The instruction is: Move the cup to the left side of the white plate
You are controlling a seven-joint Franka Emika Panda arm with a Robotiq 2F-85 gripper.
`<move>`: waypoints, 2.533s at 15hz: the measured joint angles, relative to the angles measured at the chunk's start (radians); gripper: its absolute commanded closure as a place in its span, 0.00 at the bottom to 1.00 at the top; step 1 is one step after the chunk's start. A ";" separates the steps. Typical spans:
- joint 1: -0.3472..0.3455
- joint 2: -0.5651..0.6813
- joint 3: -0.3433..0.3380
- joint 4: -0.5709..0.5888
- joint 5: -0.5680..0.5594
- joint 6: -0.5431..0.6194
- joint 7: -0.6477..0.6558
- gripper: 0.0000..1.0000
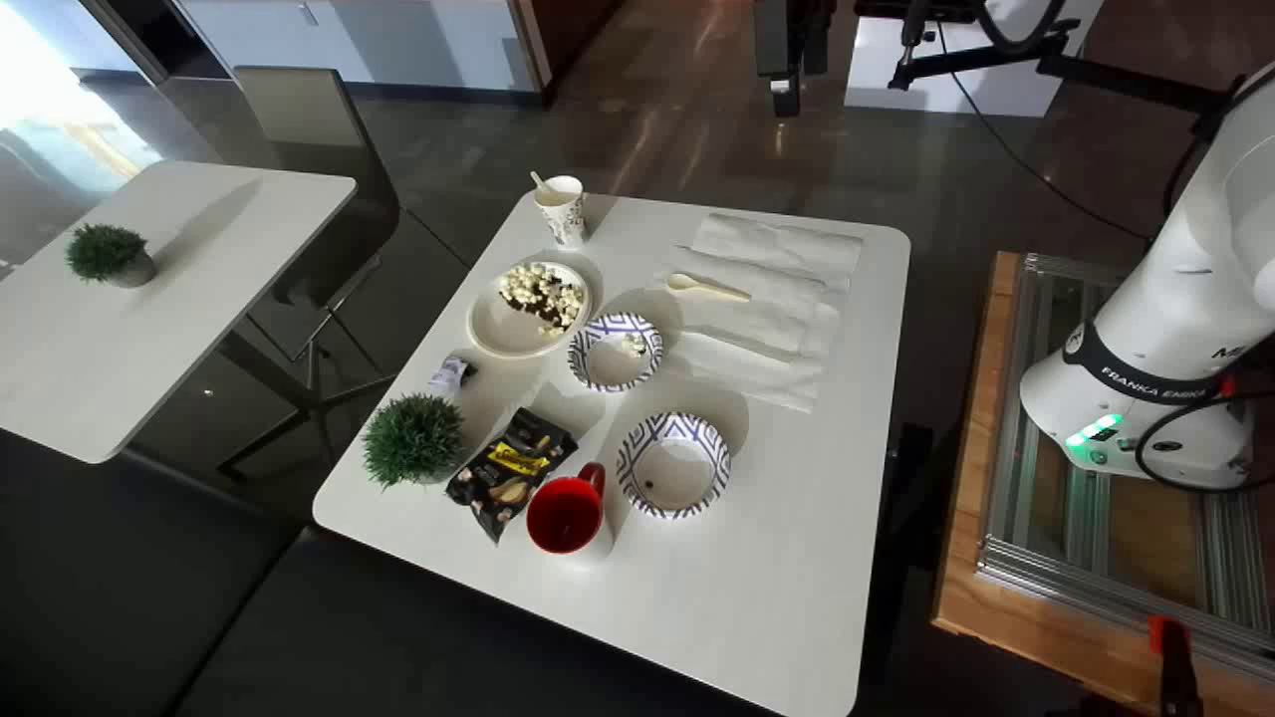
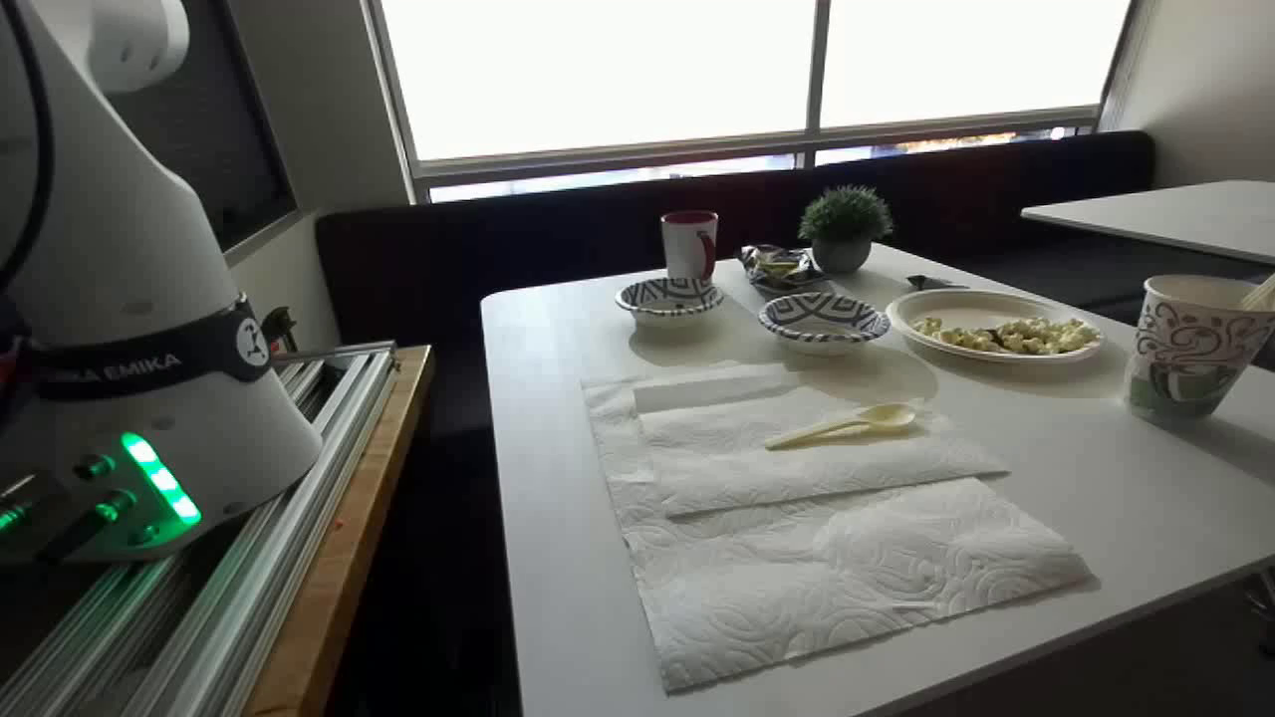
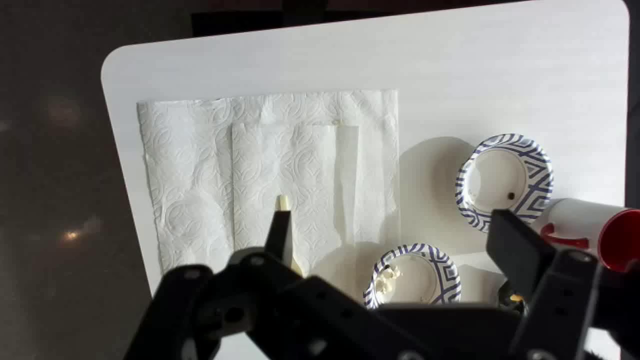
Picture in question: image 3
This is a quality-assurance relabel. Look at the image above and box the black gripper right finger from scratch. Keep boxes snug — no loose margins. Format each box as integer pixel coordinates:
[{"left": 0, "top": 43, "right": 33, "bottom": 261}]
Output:
[{"left": 487, "top": 210, "right": 556, "bottom": 301}]

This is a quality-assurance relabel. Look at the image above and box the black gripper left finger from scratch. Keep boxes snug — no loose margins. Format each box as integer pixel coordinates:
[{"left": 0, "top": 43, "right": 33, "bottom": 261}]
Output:
[{"left": 267, "top": 210, "right": 293, "bottom": 266}]

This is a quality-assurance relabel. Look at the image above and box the large blue patterned bowl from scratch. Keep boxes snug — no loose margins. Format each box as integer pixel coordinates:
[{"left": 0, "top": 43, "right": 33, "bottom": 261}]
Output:
[{"left": 454, "top": 132, "right": 554, "bottom": 232}]

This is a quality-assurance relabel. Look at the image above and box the red mug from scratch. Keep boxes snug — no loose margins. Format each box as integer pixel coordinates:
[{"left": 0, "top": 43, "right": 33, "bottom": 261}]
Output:
[{"left": 540, "top": 199, "right": 640, "bottom": 273}]

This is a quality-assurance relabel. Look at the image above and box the large white paper towel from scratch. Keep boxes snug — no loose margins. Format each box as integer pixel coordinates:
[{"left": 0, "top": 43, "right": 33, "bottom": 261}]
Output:
[{"left": 138, "top": 91, "right": 399, "bottom": 270}]

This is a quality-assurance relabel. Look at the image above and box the small blue patterned bowl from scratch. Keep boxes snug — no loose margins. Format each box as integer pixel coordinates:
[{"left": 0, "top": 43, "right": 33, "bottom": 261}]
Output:
[{"left": 363, "top": 242, "right": 463, "bottom": 311}]

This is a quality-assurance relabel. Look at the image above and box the white main table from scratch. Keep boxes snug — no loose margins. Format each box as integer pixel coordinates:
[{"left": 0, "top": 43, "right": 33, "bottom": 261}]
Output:
[{"left": 102, "top": 0, "right": 631, "bottom": 303}]

